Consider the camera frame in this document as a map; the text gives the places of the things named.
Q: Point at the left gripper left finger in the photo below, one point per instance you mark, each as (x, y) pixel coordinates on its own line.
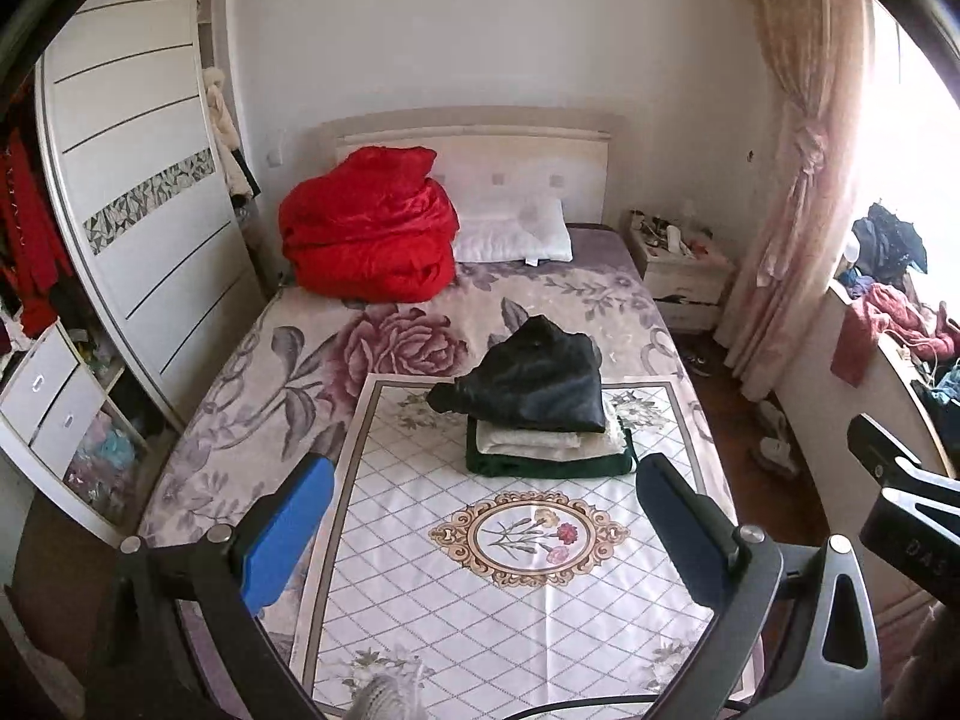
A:
(181, 634)

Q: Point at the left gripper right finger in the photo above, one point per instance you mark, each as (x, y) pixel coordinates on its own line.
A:
(827, 664)

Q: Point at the black leather jacket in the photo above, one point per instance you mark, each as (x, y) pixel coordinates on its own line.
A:
(541, 378)

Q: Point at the clothes pile by window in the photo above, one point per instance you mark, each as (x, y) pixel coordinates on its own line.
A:
(881, 304)

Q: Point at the red clothes in wardrobe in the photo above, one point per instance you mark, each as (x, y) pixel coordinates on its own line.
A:
(39, 257)

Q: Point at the white patterned bed mat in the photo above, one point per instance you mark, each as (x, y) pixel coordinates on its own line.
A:
(549, 597)

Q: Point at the white drawer unit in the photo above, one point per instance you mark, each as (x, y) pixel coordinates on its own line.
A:
(52, 401)

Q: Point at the green and cream fleece garment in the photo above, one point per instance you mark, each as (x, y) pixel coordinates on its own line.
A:
(498, 452)

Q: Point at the white bedside table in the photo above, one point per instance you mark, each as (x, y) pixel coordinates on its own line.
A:
(686, 277)

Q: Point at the red quilt bundle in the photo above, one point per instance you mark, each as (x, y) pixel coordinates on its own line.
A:
(377, 228)

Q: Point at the white pillow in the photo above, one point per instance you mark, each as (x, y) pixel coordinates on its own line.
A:
(527, 229)

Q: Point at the cream bed headboard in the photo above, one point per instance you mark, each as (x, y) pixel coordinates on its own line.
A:
(503, 152)

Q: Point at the pink curtain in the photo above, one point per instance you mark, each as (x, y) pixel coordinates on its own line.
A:
(820, 55)

